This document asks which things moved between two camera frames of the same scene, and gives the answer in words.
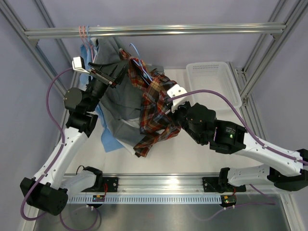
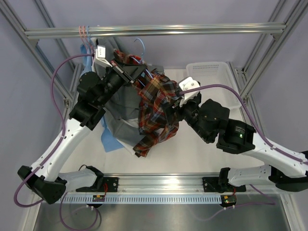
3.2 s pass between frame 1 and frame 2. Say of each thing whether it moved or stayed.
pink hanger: stayed
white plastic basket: stayed
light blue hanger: moved
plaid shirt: stayed
